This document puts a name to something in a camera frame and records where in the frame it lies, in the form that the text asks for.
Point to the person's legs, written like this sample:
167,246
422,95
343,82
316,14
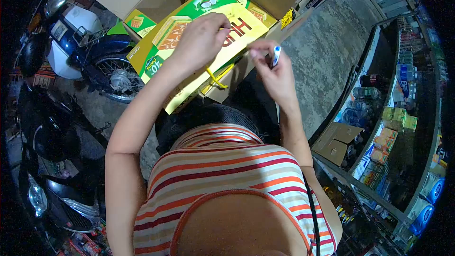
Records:
220,112

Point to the person's right hand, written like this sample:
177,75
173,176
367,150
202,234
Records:
279,81

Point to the person's left fingers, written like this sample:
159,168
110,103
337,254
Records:
218,25

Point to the black motorbike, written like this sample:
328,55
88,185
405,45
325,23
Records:
60,156

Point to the full shop shelf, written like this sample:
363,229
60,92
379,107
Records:
391,124

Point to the person's right thumb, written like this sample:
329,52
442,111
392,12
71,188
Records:
258,61

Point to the blue white motorbike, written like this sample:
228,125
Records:
78,42

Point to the person's right index finger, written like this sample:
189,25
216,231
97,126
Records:
263,43

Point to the person's left hand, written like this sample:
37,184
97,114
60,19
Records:
197,44

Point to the pile of red packets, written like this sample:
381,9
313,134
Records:
87,243

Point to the large yellow green cake box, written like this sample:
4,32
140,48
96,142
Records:
185,17

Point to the person's right fingers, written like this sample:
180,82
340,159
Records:
285,64

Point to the blue white marker pen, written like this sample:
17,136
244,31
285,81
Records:
276,55

